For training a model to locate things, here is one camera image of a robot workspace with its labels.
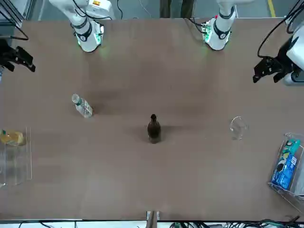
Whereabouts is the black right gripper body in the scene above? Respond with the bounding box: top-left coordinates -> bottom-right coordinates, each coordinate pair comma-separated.
0,38 -> 18,65

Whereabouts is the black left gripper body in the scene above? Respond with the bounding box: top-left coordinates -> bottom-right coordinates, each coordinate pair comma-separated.
275,37 -> 297,74

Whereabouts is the clear funnel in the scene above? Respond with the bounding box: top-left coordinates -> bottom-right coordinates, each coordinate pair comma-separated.
229,116 -> 249,141

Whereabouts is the clear plastic drink bottle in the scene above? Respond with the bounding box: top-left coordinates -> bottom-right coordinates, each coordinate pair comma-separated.
71,93 -> 94,119

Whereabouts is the clear acrylic bottle shelf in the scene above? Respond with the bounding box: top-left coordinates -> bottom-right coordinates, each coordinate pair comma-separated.
0,127 -> 33,188

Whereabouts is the dark glass bottle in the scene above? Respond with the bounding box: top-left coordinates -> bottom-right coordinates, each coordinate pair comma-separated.
147,114 -> 162,144

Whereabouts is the teal snack packet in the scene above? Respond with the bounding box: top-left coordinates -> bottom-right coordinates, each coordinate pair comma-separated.
281,140 -> 301,155

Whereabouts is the white control box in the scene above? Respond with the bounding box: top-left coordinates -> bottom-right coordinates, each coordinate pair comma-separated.
86,0 -> 112,13

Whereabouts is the blue snack packet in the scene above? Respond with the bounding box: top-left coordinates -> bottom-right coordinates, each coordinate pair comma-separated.
271,153 -> 298,190

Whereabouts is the person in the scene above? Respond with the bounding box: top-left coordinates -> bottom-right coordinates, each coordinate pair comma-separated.
159,0 -> 195,19

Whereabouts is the clear acrylic snack rack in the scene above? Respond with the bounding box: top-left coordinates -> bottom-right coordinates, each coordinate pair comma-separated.
267,132 -> 304,212

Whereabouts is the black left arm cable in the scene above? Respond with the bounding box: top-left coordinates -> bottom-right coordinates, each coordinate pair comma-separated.
257,0 -> 304,58

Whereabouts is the camera mount post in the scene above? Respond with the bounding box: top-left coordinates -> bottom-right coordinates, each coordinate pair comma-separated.
146,210 -> 160,228

